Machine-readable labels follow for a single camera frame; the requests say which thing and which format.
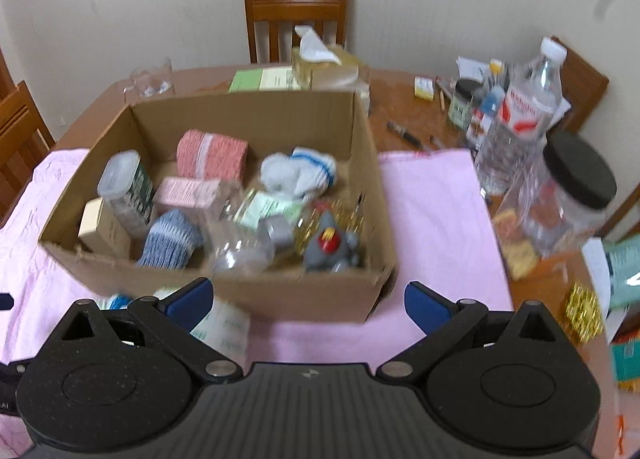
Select beige box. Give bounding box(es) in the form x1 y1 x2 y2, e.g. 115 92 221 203
77 197 133 261

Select flat green box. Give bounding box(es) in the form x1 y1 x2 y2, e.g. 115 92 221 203
229 66 301 94

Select red knitted roll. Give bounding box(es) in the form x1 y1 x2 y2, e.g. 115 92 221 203
176 129 250 186

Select small green label jar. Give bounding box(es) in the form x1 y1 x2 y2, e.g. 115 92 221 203
447 79 483 130

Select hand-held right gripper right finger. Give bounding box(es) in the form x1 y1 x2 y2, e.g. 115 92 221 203
375 281 568 384

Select clear jar black lid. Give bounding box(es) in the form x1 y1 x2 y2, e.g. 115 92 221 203
517 131 617 257

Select pink cloth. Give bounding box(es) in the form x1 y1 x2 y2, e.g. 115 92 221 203
0 148 516 445

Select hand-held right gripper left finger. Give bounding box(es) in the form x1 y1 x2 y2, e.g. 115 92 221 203
59 277 243 385

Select cardboard box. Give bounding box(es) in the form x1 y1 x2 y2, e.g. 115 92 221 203
38 90 398 324

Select clear drinking glass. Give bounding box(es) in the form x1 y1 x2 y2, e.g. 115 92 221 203
122 57 175 98

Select pink box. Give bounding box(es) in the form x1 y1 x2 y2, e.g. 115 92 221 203
151 177 224 210

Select grey toy figure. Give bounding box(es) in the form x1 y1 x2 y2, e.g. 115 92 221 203
301 211 362 273

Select small bottle blue cap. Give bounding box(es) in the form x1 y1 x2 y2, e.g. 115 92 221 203
470 86 507 150

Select white sock blue stripe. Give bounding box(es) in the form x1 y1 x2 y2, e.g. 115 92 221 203
260 146 338 203

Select translucent plastic container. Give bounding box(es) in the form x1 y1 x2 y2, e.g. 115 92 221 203
96 150 155 240

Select yellow tissue box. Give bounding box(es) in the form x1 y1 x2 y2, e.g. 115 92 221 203
291 25 371 90

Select blue and white cloth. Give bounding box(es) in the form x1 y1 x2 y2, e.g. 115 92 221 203
97 293 135 311

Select white tissue pack green print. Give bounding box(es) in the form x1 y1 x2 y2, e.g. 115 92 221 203
190 300 251 365

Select yellow snack packets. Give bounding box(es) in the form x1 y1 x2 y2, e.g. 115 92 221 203
492 209 542 281

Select clear water bottle red label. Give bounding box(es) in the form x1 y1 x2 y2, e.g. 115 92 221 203
472 37 568 196

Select clear plastic bottle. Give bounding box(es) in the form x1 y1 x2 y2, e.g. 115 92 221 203
206 183 277 274

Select white paper sheet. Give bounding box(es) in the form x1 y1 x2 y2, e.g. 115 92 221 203
456 56 493 84

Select dark pen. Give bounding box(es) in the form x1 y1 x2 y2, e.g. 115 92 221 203
386 121 423 147

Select blue knitted roll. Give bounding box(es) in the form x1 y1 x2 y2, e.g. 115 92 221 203
136 209 205 270

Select grey tape roll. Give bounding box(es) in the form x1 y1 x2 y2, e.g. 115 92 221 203
257 213 297 246

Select wooden chair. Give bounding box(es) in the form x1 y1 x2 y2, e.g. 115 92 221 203
550 36 611 134
0 80 56 230
243 0 352 64

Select gold foil item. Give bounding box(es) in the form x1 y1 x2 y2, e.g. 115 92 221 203
559 281 604 346

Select teal packet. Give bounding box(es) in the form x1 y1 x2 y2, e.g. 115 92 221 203
602 235 640 311

